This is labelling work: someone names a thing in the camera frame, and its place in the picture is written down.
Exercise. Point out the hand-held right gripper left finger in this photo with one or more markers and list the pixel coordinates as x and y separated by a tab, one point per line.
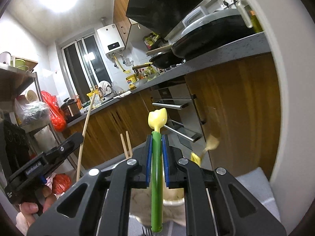
148	162

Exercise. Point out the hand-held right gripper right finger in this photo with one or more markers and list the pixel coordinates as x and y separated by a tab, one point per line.
166	162

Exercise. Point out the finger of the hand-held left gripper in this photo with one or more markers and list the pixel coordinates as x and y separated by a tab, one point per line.
71	141

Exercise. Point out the cream ceramic double utensil holder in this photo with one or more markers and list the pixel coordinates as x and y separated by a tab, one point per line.
173	195

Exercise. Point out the gold fork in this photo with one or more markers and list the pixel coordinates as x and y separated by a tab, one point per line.
212	142

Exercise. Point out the person's left hand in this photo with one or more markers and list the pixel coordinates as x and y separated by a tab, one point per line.
29	207

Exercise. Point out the white plastic bag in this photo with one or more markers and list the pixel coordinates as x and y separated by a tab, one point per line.
43	137

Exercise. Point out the dark red pressure cooker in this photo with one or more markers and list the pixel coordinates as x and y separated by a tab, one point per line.
72	109

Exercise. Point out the large red plastic bag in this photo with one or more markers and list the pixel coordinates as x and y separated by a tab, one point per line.
54	113

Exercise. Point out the small red plastic bag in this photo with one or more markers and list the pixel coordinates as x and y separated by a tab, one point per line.
61	184

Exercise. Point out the clear bag of greens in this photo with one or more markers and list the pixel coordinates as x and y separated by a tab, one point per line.
32	111

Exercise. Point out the round woven lid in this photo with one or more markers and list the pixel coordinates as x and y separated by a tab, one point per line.
32	95

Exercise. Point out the white cloth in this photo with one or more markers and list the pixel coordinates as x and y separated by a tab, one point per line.
105	86

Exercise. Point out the built-in steel oven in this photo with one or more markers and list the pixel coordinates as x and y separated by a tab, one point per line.
172	94

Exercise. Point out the dish rag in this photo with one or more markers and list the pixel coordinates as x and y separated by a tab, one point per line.
123	94

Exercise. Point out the yellow container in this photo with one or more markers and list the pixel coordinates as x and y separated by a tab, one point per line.
131	80

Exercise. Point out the metal shelf rack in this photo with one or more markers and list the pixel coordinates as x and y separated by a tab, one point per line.
14	78

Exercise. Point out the wooden lower cabinets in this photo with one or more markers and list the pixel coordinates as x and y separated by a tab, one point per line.
233	103

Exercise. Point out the wooden cabinets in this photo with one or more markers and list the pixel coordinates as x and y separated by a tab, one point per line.
233	103
120	5

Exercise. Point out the group of condiment bottles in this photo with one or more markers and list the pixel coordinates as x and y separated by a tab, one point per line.
145	72

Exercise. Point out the green bowl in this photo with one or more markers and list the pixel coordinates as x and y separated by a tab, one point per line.
22	65

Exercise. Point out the grey checked cloth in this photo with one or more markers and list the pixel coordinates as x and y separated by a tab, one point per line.
258	189

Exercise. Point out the black wok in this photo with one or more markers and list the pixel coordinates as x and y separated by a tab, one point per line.
165	60

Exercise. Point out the white enamel cup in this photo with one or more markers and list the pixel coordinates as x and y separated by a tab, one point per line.
5	57

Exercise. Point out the white water heater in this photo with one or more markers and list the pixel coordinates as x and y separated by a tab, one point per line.
110	38

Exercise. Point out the grey kitchen countertop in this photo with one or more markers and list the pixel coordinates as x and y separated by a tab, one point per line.
221	51

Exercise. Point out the large black frying pan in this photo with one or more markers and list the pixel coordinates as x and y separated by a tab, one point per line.
216	34

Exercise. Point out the wooden upper cabinets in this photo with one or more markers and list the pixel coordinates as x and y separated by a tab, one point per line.
120	5

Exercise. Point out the grey pan lid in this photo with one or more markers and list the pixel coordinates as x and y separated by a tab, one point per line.
209	22

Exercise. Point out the white refrigerator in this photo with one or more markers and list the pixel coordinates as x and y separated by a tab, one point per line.
290	78

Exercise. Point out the white kitchen appliance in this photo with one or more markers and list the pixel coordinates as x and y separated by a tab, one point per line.
196	12

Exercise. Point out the black range hood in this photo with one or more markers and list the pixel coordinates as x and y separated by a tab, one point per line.
160	5

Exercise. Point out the oil bottle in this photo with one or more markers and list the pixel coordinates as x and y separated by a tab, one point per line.
246	12

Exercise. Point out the white wall socket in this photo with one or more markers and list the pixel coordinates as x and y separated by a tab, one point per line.
227	2

